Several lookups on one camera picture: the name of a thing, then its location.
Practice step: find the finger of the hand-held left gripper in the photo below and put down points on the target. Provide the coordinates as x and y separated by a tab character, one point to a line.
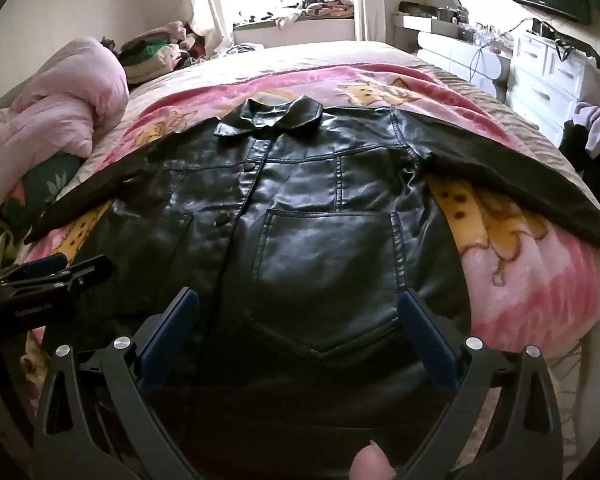
35	269
75	277

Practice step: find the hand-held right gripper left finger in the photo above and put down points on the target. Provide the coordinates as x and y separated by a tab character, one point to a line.
172	330

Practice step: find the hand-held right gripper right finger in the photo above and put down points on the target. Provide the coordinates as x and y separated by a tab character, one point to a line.
427	340

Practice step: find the black leather jacket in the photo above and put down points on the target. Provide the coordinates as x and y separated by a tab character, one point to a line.
305	240

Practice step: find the pile of clothes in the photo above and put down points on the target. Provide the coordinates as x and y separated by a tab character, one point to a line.
150	52
580	170

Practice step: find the clothes on windowsill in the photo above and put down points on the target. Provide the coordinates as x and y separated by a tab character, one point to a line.
325	7

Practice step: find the green floral pillow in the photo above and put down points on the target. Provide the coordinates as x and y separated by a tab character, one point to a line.
45	180

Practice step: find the pink printed blanket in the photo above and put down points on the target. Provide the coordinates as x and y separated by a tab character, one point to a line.
530	280

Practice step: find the cream fluffy blanket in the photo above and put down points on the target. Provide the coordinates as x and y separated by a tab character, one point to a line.
569	385

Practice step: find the pink comforter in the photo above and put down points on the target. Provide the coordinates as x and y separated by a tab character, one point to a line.
55	100

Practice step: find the white vanity desk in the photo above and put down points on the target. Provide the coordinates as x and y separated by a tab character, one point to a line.
455	52

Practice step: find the white dresser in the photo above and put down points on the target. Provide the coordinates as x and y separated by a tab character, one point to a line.
550	75

